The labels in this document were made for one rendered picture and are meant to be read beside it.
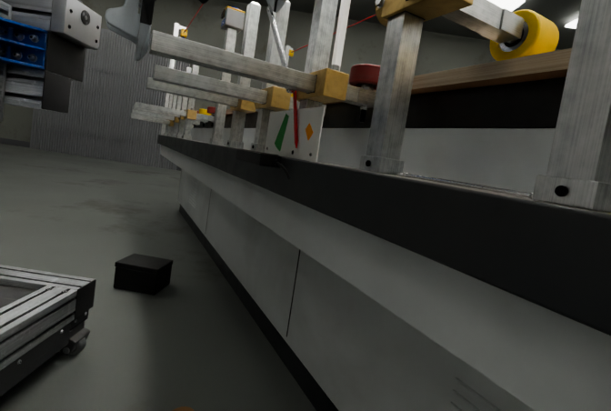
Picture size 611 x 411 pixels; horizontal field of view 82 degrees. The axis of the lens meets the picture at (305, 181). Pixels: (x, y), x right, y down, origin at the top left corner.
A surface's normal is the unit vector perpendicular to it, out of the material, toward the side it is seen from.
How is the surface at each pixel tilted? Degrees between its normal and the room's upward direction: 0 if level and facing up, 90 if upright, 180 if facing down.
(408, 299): 90
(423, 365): 90
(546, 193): 90
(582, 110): 90
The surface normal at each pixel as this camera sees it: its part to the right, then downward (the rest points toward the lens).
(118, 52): -0.01, 0.07
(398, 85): 0.46, 0.14
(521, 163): -0.87, -0.10
